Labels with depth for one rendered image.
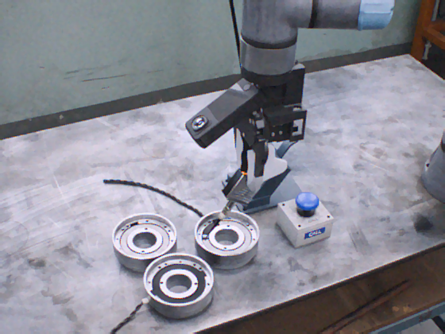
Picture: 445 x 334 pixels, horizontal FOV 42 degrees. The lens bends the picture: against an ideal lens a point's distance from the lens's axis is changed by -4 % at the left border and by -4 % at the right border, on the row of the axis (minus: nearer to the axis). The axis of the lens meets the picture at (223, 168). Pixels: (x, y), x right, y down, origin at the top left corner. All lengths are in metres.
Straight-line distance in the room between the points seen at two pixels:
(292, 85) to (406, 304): 0.63
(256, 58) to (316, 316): 0.63
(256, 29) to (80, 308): 0.49
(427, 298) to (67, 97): 1.79
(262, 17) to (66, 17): 1.76
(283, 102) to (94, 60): 1.78
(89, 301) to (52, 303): 0.06
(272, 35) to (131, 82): 1.93
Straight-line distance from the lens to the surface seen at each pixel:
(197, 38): 2.68
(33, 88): 2.58
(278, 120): 0.84
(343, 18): 0.78
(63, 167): 1.20
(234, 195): 0.93
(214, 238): 0.99
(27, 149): 1.27
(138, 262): 0.95
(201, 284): 0.92
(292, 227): 1.00
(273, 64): 0.79
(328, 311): 1.26
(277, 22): 0.76
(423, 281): 1.37
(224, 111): 0.83
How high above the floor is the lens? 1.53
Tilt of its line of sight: 39 degrees down
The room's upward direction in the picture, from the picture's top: 2 degrees clockwise
